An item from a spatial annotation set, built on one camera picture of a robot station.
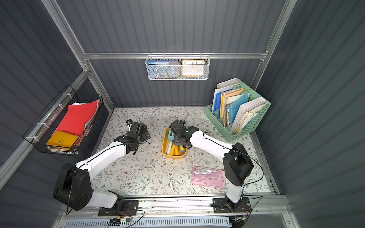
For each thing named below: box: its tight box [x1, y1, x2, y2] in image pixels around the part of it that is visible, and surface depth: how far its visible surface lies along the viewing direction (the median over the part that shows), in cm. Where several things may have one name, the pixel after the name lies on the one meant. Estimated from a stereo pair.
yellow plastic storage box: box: [161, 126, 188, 160], surface depth 95 cm
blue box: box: [146, 59, 171, 79], surface depth 90 cm
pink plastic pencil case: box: [191, 166, 226, 189], surface depth 85 cm
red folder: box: [55, 100, 98, 136], surface depth 76 cm
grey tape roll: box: [166, 60, 182, 78], surface depth 90 cm
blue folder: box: [213, 92, 222, 112], surface depth 102 cm
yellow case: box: [46, 130, 80, 149], surface depth 66 cm
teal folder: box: [229, 93, 249, 124], surface depth 93 cm
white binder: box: [230, 96, 266, 134], surface depth 89 cm
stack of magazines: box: [223, 103, 232, 127], surface depth 98 cm
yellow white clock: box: [181, 59, 206, 76], surface depth 90 cm
